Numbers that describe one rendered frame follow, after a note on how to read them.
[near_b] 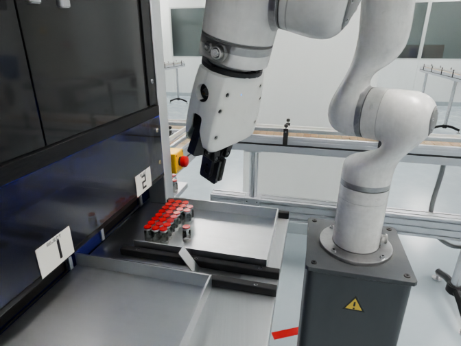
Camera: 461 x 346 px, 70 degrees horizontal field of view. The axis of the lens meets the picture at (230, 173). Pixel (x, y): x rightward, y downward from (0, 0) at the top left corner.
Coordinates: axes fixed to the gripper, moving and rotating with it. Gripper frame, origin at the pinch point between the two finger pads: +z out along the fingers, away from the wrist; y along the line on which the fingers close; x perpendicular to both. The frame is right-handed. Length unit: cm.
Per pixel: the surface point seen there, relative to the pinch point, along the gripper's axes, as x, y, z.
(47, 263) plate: 19.2, -17.4, 25.6
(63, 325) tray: 13.6, -18.7, 37.2
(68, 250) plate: 21.1, -12.6, 27.2
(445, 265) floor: -66, 190, 119
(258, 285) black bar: -9.2, 11.7, 30.4
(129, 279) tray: 14.7, -3.1, 38.6
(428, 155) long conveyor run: -23, 138, 36
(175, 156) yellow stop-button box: 42, 36, 35
